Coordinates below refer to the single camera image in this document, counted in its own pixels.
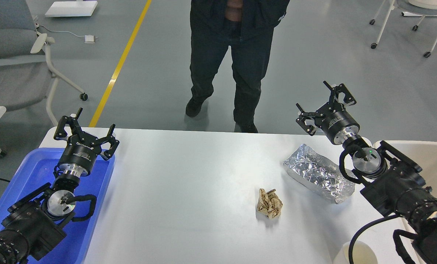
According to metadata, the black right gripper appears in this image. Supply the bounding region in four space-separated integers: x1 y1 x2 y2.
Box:
296 81 360 145

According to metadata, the beige plastic bin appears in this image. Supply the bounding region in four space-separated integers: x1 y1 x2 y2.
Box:
372 140 437 264

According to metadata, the grey office chair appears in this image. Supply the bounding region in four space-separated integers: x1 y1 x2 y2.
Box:
0 0 88 125

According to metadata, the blue plastic bin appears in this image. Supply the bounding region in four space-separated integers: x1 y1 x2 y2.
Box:
0 147 115 264

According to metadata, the white flat base plate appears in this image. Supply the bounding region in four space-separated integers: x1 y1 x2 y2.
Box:
44 0 98 17

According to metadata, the crumpled aluminium foil tray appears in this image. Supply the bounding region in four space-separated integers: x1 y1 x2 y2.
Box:
283 144 355 204

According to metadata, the white chair with castors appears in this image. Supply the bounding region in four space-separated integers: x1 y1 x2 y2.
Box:
369 0 437 58

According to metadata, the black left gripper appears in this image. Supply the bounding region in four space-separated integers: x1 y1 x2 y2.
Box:
53 107 120 177

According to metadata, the white paper cup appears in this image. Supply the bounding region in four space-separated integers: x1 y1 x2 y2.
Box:
332 242 378 264

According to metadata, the person in black clothes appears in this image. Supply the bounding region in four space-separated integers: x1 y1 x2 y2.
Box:
185 0 290 133

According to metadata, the crumpled brown paper ball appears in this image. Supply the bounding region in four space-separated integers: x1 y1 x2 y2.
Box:
256 188 283 219

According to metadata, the white power adapter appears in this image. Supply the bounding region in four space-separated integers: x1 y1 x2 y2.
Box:
84 35 96 44

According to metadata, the white adapter cable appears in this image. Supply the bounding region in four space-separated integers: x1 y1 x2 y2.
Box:
35 23 87 39

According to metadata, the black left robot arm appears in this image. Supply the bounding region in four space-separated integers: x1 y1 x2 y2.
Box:
0 108 120 264

